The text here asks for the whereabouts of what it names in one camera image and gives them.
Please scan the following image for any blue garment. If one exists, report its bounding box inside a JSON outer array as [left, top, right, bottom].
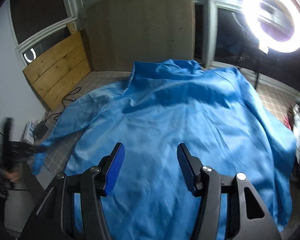
[[44, 60, 296, 239]]

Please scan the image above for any wooden plank board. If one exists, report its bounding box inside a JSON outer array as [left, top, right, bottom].
[[23, 23, 92, 110]]

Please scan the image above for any black floor cable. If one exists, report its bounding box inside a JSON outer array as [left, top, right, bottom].
[[43, 87, 82, 124]]

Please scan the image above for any person's left hand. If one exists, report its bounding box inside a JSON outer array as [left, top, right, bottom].
[[0, 167, 20, 184]]

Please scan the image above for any black power adapter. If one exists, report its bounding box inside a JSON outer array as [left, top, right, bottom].
[[33, 121, 49, 139]]

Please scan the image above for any tall beige panel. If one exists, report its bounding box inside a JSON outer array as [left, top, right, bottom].
[[85, 0, 194, 71]]

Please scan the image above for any white power strip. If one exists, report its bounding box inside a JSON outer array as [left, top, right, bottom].
[[23, 121, 38, 145]]

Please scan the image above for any ring light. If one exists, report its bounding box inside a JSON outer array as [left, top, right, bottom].
[[242, 0, 300, 54]]

